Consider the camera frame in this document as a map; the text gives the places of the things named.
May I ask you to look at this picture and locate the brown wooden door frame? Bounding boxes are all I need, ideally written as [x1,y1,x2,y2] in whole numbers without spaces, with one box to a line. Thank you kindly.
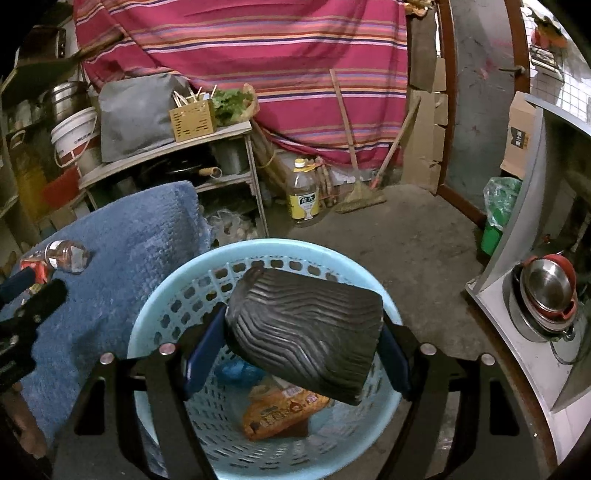
[434,0,532,232]

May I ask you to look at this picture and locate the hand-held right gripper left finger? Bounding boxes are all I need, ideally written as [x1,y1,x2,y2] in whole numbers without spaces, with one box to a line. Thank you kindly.
[51,302,229,480]

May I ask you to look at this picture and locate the straw broom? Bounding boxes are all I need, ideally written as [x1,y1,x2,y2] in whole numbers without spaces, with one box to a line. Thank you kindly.
[329,69,387,214]

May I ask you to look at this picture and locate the red striped cloth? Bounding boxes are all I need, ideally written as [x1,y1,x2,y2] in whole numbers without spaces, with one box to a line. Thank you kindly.
[73,0,409,169]

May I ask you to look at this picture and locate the stainless steel bowl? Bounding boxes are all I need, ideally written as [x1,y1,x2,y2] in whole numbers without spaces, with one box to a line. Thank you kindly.
[519,258,573,315]

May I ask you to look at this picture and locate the small clear glass bottle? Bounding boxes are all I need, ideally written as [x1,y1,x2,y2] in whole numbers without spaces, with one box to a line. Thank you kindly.
[45,239,92,274]

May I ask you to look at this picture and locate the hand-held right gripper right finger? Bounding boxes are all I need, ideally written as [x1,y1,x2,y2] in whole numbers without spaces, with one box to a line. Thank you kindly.
[374,320,555,480]

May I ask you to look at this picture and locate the oil bottle with yellow label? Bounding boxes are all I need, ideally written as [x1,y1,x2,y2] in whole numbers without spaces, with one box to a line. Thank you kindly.
[286,158,321,227]

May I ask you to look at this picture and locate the brown cardboard box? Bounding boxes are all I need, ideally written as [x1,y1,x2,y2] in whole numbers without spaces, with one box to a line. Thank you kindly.
[500,91,539,178]

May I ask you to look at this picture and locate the clear plastic bag of eggs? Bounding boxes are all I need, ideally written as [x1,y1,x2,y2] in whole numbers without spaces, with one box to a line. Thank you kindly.
[205,209,259,245]

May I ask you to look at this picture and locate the wooden chopstick holder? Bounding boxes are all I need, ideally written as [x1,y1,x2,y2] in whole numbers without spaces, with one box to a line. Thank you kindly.
[169,99,217,143]

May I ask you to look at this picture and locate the white plastic bucket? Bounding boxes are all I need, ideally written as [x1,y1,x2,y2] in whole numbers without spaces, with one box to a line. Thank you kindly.
[50,107,100,168]

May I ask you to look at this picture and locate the orange snack packet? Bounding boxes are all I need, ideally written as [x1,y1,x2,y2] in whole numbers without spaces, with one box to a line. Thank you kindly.
[242,385,333,441]

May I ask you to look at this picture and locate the black pan with wooden handle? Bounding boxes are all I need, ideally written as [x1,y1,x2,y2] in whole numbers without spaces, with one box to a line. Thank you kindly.
[139,157,223,180]

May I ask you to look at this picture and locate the grey white cabinet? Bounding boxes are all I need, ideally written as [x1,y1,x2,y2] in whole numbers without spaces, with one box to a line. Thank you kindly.
[464,95,591,462]

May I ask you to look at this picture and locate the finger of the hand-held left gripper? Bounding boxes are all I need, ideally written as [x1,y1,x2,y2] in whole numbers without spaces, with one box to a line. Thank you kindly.
[0,267,38,303]
[9,278,68,335]

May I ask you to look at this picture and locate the bunch of wooden chopsticks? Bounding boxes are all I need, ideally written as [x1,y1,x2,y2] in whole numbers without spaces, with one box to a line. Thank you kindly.
[173,84,218,108]

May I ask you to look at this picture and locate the cluttered storage shelf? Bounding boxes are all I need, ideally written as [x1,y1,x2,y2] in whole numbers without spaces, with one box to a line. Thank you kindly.
[0,83,51,250]

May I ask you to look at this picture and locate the red plastic basin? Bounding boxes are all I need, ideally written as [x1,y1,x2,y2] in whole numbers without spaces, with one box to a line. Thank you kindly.
[41,166,81,208]

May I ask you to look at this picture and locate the light blue perforated basket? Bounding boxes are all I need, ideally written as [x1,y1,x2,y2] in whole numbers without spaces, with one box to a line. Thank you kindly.
[126,239,402,480]

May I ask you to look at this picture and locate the dark ribbed rubber pad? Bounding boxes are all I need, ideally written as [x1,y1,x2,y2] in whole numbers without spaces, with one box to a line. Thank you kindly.
[224,265,384,407]

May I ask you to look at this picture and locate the blue plastic bag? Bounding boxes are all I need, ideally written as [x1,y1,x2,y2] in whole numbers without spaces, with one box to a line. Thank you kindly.
[217,360,269,386]

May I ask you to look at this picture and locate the yellow oil jug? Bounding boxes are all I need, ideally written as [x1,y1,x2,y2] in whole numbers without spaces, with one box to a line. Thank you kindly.
[16,152,49,217]

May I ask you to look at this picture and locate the bundle of brown sticks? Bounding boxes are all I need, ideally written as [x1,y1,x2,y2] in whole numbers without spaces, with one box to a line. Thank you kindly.
[314,157,335,208]

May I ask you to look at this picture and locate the green leafy vegetables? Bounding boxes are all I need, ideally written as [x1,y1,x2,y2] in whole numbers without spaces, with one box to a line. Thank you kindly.
[211,83,259,126]

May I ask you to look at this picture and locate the wire wall rack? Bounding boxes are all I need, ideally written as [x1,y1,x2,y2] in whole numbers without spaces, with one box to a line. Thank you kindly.
[522,0,591,107]

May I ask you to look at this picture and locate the green plastic bin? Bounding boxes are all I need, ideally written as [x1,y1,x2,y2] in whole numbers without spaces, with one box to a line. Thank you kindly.
[480,217,504,257]

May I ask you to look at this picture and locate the large metal pot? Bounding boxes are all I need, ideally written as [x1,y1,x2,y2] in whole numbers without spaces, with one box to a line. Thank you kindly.
[44,80,90,123]

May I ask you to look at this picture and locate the blue fuzzy blanket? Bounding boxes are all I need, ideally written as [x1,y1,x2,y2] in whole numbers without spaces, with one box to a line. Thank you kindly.
[0,181,213,444]

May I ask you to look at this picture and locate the red handled long tool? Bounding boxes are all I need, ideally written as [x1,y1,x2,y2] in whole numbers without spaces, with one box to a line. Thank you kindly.
[369,99,421,190]

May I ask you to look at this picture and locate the red snack wrapper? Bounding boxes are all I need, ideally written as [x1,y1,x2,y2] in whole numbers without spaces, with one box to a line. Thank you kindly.
[21,260,52,296]

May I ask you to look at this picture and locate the wooden shelf unit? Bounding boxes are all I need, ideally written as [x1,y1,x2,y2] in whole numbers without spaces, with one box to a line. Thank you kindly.
[78,119,271,238]

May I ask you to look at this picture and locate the grey fabric bag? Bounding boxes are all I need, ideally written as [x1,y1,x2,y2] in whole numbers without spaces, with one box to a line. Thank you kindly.
[98,73,192,163]

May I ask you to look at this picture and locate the flattened cardboard sheets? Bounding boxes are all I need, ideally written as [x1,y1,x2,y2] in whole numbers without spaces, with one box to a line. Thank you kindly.
[399,55,448,195]

